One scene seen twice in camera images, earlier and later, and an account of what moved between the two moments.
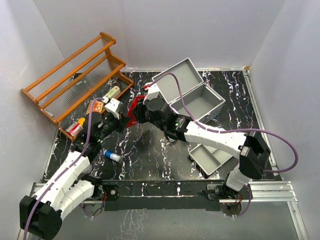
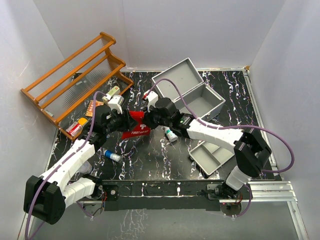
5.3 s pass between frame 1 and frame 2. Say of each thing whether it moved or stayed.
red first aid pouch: moved
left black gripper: stayed
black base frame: stayed
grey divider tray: stayed
